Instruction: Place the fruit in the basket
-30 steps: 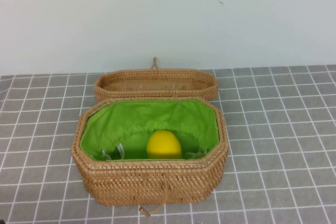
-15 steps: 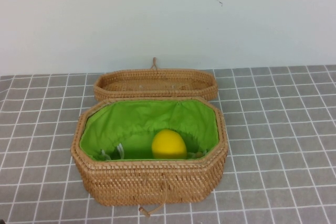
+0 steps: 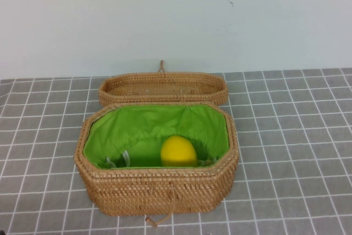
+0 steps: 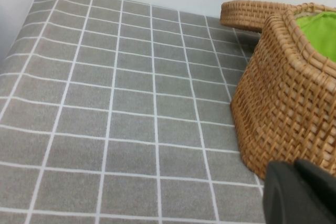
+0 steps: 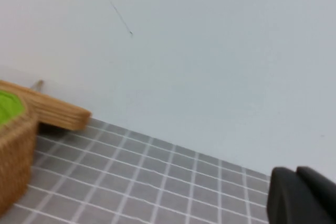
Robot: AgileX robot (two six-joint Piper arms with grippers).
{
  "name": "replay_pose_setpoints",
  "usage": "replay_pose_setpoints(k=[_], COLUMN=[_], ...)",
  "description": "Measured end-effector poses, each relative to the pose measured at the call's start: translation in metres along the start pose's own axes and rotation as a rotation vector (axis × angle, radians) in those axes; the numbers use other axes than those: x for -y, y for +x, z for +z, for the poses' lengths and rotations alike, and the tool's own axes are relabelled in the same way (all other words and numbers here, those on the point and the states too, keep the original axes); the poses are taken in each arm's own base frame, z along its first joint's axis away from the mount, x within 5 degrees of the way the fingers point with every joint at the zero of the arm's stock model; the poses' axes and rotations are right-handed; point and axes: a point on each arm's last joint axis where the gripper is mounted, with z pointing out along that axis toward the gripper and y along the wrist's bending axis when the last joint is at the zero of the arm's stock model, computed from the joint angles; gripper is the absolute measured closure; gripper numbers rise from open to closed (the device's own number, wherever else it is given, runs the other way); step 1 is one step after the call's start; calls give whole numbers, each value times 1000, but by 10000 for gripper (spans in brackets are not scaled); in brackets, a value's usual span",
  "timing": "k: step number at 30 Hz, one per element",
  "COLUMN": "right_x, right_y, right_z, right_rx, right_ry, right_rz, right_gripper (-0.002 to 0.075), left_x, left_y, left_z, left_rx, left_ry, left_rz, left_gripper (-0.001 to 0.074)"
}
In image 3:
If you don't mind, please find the yellow lemon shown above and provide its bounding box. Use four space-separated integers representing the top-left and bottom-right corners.
160 135 198 167

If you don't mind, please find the green fabric basket lining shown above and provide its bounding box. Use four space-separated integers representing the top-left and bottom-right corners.
84 105 230 170

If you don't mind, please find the woven rattan basket lid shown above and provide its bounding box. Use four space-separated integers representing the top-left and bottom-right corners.
98 70 229 107

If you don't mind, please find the woven rattan basket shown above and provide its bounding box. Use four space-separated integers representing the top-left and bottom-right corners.
73 100 239 217

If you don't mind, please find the grey checked tablecloth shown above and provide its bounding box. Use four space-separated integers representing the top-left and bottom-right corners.
0 67 352 235

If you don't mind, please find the white drawstring cord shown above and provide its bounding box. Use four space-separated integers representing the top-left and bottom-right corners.
106 149 131 168
196 157 218 168

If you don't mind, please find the brown toggle closure cord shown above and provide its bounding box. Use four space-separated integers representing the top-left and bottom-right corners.
145 184 177 228

